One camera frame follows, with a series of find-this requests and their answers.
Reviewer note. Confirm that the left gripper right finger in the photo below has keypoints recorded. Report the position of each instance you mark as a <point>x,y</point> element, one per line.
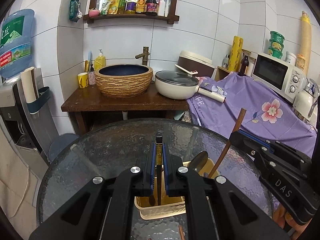
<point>215,208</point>

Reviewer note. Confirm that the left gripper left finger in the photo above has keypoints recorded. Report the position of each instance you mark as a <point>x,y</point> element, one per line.
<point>103,208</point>

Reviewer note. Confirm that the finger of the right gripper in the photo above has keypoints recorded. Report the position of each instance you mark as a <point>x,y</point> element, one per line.
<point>260,155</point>
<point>275,147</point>

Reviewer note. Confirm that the brown wooden chopstick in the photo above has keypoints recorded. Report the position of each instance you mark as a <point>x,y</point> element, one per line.
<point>228,144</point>
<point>181,232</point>

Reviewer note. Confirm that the large steel spoon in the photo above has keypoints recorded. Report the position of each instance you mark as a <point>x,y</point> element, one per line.
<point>199,161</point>

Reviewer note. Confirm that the brown chopstick gold tip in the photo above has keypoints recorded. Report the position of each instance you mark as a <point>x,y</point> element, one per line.
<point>159,158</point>

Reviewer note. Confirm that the person right hand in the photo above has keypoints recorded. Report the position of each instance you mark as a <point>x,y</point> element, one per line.
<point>281,216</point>

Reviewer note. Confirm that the purple floral cloth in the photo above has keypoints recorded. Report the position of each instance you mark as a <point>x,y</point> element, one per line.
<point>267,116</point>

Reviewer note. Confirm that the white electric kettle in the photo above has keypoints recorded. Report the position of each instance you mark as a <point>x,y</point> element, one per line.
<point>306,101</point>

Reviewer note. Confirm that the round glass table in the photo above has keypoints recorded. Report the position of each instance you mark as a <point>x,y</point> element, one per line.
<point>108,151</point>

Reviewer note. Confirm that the white microwave oven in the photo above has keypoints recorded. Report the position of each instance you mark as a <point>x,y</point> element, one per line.
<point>283,78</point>

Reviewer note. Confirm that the brown glass bottle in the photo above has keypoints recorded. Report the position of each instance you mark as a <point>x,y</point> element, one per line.
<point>244,65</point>

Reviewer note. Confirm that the beige cloth cover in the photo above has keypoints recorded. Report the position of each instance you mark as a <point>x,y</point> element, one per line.
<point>18,187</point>

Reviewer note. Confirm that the tall paper cup stack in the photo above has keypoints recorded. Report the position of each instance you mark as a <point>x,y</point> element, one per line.
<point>303,58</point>

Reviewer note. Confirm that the yellow wrap roll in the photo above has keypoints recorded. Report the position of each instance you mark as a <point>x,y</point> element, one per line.
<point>235,54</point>

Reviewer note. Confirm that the dark wooden counter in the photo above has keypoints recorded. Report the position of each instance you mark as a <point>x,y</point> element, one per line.
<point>90,99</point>

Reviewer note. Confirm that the green instant noodle cups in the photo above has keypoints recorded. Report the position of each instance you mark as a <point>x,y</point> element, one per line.
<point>276,44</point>

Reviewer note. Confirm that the water dispenser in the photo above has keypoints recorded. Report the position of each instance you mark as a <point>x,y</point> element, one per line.
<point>31,133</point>

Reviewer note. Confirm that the white frying pan with lid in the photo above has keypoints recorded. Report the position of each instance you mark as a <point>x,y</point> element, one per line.
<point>179,86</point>

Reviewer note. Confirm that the brown rice cooker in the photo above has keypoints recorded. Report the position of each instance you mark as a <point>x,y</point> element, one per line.
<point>195,62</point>

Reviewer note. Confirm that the woven pattern basin sink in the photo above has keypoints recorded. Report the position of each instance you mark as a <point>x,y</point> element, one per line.
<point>123,80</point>

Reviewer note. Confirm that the yellow mug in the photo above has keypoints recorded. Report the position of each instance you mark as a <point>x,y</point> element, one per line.
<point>83,80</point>

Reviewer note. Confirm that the paper cup stack holder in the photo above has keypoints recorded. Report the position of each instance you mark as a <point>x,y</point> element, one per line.
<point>35,97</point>

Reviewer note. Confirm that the yellow soap dispenser bottle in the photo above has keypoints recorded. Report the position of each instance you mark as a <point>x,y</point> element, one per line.
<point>100,61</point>

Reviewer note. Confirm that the brass faucet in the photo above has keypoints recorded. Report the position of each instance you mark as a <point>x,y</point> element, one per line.
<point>144,56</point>

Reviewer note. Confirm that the dark soy sauce bottle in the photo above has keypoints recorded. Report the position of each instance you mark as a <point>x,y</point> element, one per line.
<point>151,7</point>

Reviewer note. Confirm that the yellow oil bottle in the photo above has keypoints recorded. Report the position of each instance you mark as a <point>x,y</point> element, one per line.
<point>140,6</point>

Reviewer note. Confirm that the pink small bowl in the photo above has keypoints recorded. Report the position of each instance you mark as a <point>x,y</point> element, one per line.
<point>93,13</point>

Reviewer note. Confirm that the blue water jug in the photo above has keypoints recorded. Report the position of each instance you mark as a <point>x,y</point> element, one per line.
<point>16,43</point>

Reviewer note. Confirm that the green snack bag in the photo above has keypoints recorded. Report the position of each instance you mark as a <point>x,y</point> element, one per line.
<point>75,13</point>

